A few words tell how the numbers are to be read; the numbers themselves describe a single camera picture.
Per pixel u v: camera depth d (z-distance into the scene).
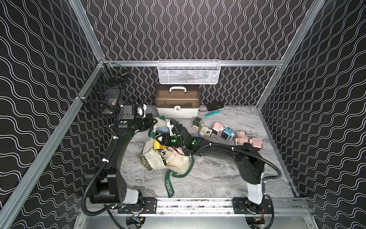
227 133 0.97
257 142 0.93
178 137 0.63
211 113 1.16
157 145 0.78
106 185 0.41
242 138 0.95
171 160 0.89
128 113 0.62
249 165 0.49
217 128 1.01
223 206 0.76
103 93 0.92
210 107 1.21
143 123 0.69
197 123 0.99
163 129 0.88
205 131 1.00
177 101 1.07
